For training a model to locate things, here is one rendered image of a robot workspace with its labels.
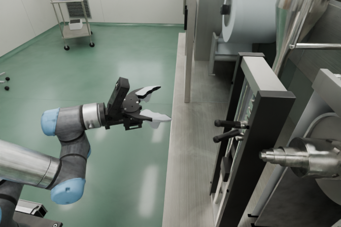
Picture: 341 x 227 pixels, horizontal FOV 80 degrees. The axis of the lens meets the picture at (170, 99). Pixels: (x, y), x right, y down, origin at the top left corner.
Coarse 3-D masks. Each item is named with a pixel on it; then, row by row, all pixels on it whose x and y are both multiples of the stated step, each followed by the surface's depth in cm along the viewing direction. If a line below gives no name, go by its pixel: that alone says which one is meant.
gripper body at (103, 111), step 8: (128, 96) 62; (136, 96) 62; (104, 104) 61; (128, 104) 60; (136, 104) 60; (104, 112) 58; (120, 112) 59; (104, 120) 57; (112, 120) 61; (120, 120) 62; (128, 120) 60; (128, 128) 62; (136, 128) 63
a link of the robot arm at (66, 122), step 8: (48, 112) 55; (56, 112) 55; (64, 112) 55; (72, 112) 56; (80, 112) 56; (48, 120) 54; (56, 120) 54; (64, 120) 55; (72, 120) 55; (80, 120) 56; (48, 128) 54; (56, 128) 55; (64, 128) 55; (72, 128) 56; (80, 128) 57; (64, 136) 57; (72, 136) 58
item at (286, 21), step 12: (276, 12) 64; (288, 12) 59; (300, 12) 57; (276, 24) 66; (288, 24) 61; (312, 24) 60; (276, 36) 68; (288, 36) 64; (300, 36) 63; (276, 48) 71; (288, 48) 67; (276, 60) 72; (276, 72) 74
